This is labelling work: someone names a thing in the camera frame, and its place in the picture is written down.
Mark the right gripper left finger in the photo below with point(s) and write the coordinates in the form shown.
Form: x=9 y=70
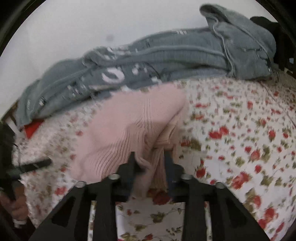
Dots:
x=69 y=220

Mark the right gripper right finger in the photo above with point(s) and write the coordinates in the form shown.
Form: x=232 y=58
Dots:
x=229 y=219

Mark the pink knit sweater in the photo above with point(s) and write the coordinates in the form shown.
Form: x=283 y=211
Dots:
x=145 y=124

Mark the dark clothing on chair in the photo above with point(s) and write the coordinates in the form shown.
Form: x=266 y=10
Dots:
x=285 y=49

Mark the person's left hand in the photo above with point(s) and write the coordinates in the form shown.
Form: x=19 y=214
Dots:
x=17 y=208

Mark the red pillow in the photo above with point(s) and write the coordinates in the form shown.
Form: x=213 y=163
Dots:
x=31 y=128

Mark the wooden headboard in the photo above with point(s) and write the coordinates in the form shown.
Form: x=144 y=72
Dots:
x=9 y=117

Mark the floral bed sheet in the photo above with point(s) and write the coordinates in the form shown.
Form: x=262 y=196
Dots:
x=238 y=132

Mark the grey floral blanket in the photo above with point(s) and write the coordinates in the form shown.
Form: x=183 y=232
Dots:
x=230 y=45

